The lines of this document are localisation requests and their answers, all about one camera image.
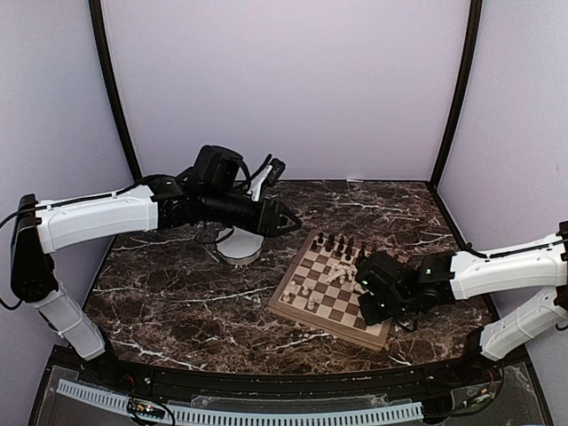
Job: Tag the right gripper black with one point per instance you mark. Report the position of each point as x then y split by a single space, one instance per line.
371 314

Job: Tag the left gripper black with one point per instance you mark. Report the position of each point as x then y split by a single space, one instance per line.
270 228

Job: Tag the wooden chessboard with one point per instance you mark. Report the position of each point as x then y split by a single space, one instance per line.
329 274

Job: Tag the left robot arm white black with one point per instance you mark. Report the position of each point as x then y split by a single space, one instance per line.
41 228

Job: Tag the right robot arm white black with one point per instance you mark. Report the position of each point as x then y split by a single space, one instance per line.
448 277

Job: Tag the white scalloped bowl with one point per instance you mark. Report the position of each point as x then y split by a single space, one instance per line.
238 247

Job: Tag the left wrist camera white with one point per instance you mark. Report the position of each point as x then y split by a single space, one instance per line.
267 177

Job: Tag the black front rail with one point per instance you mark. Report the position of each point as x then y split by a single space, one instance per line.
432 381

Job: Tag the white slotted cable duct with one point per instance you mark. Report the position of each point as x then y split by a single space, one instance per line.
231 411

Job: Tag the black left frame post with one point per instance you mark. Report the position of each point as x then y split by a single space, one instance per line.
112 92

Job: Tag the black frame post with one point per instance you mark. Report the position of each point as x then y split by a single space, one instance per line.
460 88
112 92

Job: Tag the black right frame post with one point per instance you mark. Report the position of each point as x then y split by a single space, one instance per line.
460 88

